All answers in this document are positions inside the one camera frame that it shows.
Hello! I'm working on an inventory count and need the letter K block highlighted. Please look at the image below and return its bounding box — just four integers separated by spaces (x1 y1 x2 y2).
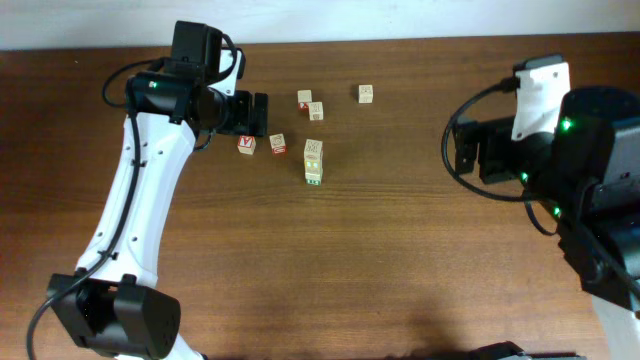
308 102 324 121

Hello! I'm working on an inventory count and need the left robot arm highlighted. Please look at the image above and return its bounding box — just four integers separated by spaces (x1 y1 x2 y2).
44 21 268 359

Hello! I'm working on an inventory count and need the red letter A block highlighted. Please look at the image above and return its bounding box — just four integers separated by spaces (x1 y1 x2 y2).
237 135 256 155

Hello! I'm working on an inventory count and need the letter E block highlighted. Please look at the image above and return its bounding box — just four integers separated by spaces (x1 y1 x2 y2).
297 89 312 110

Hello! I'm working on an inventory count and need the green letter R block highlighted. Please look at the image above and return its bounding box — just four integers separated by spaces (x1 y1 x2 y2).
305 173 322 186

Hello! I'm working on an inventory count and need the wooden picture block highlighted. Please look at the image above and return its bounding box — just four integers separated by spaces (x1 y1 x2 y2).
304 154 323 174

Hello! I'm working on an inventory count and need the blue letter D block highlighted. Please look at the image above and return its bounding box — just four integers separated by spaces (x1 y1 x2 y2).
304 139 323 158

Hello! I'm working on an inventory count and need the left black cable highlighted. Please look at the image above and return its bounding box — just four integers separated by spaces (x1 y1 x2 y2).
25 32 239 360

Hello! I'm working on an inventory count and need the far right wooden block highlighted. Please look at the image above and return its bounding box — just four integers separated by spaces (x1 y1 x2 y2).
358 84 374 104

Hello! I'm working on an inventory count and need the snail picture block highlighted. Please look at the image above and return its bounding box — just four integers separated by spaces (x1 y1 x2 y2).
269 133 287 155

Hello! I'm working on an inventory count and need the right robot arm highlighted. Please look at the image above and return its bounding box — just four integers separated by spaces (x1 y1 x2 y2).
441 83 639 359

